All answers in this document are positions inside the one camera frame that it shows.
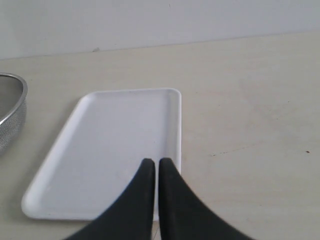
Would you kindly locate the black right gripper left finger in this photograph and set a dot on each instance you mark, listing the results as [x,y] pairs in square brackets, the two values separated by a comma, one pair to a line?
[130,217]

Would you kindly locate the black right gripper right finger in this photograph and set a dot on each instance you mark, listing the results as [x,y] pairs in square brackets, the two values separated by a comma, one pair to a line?
[182,215]

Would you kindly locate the steel mesh strainer bowl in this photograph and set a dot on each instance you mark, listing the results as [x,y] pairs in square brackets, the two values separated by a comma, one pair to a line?
[13,108]

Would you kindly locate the white rectangular plastic tray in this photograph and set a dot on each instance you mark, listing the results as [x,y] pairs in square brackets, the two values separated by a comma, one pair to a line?
[99,150]

